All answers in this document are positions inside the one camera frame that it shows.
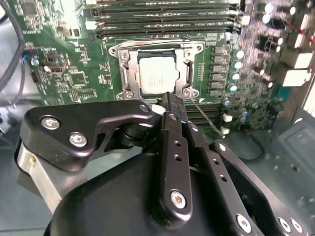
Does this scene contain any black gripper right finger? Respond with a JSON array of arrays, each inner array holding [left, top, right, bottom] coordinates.
[[176, 96, 311, 236]]

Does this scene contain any metal socket cover frame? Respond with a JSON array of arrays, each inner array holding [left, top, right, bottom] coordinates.
[[118, 48, 199, 99]]

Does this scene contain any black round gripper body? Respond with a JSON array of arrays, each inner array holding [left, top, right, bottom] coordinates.
[[44, 152, 237, 236]]

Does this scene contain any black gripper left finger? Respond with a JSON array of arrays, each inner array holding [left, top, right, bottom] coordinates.
[[18, 92, 194, 222]]

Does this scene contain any silver CPU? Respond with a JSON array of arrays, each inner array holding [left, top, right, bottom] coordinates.
[[137, 50, 182, 99]]

